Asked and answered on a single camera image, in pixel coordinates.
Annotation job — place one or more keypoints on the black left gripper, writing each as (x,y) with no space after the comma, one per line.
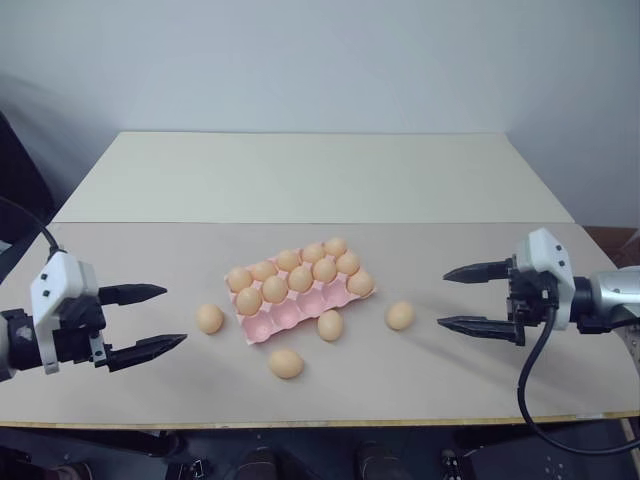
(80,330)

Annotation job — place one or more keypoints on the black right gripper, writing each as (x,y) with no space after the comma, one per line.
(530,300)

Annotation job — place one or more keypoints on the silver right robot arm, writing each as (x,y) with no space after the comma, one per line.
(612,295)

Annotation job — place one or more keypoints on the pink egg tray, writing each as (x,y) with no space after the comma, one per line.
(287,320)

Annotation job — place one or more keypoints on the brown egg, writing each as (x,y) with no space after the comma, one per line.
(324,269)
(400,315)
(209,318)
(347,263)
(300,278)
(274,289)
(249,300)
(313,252)
(286,363)
(288,260)
(239,279)
(330,325)
(264,270)
(360,282)
(336,247)

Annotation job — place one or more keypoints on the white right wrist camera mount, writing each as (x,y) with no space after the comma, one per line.
(542,252)

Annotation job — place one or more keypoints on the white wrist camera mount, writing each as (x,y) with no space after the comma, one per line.
(60,280)
(542,252)

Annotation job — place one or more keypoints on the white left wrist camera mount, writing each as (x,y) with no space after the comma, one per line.
(60,280)

